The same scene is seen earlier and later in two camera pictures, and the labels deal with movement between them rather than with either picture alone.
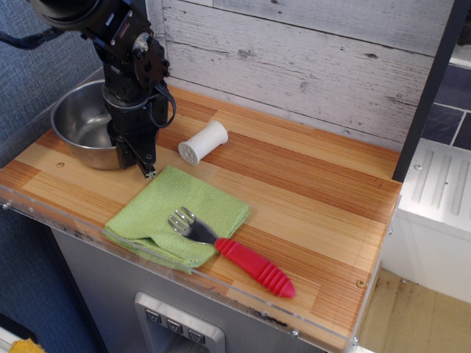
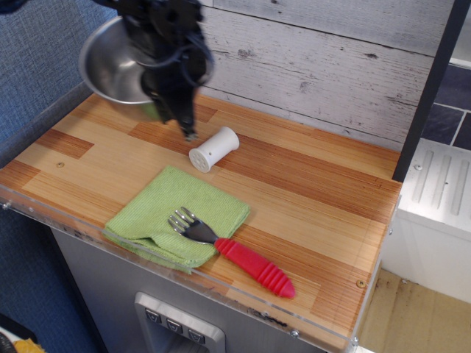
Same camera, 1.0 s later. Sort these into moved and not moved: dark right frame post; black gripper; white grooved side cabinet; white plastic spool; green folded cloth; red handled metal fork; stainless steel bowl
Moved: stainless steel bowl; black gripper; white plastic spool
Not moved: red handled metal fork; green folded cloth; dark right frame post; white grooved side cabinet
